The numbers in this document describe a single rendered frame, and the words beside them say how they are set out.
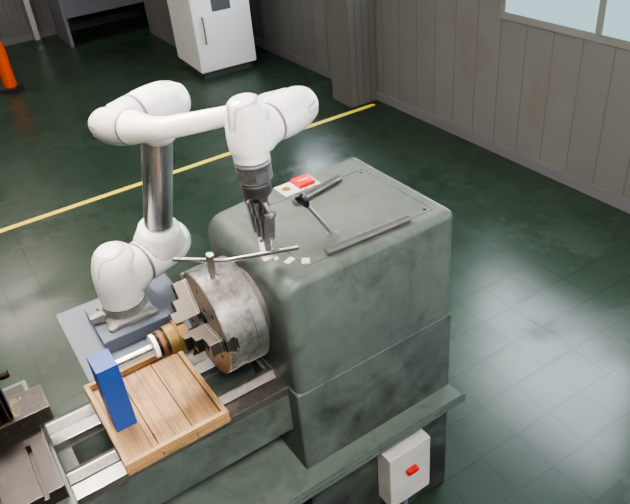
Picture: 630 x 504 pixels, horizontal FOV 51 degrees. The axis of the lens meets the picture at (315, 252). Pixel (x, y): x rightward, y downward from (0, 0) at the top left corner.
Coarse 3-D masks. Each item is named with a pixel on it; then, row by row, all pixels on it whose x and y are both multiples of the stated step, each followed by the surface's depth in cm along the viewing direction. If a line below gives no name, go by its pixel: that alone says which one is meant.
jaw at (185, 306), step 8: (184, 280) 186; (176, 288) 184; (184, 288) 185; (176, 296) 186; (184, 296) 185; (192, 296) 186; (176, 304) 184; (184, 304) 185; (192, 304) 186; (176, 312) 184; (184, 312) 184; (192, 312) 185; (200, 312) 186; (176, 320) 183
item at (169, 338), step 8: (160, 328) 183; (168, 328) 181; (176, 328) 181; (184, 328) 183; (160, 336) 180; (168, 336) 180; (176, 336) 180; (160, 344) 179; (168, 344) 180; (176, 344) 180; (184, 344) 181; (168, 352) 181; (176, 352) 183
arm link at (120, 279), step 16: (96, 256) 224; (112, 256) 223; (128, 256) 226; (144, 256) 233; (96, 272) 225; (112, 272) 224; (128, 272) 226; (144, 272) 232; (96, 288) 229; (112, 288) 226; (128, 288) 228; (144, 288) 236; (112, 304) 230; (128, 304) 232
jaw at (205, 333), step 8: (200, 328) 183; (208, 328) 182; (184, 336) 180; (192, 336) 180; (200, 336) 179; (208, 336) 179; (216, 336) 178; (192, 344) 181; (200, 344) 179; (208, 344) 176; (216, 344) 176; (224, 344) 178; (232, 344) 177; (208, 352) 179; (216, 352) 177
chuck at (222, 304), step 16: (192, 272) 182; (224, 272) 181; (192, 288) 184; (208, 288) 177; (224, 288) 177; (208, 304) 176; (224, 304) 175; (240, 304) 177; (192, 320) 199; (208, 320) 182; (224, 320) 174; (240, 320) 176; (224, 336) 175; (240, 336) 177; (256, 336) 180; (224, 352) 181; (240, 352) 179; (256, 352) 184; (224, 368) 187
